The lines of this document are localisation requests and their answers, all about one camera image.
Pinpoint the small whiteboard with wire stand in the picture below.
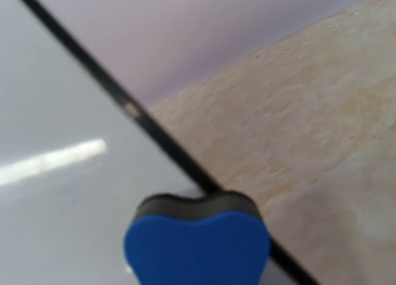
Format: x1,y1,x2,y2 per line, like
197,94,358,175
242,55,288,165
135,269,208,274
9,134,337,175
1,0,316,284

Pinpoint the black whiteboard eraser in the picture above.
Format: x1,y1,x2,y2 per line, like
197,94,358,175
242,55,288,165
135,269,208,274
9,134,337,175
123,191,271,284

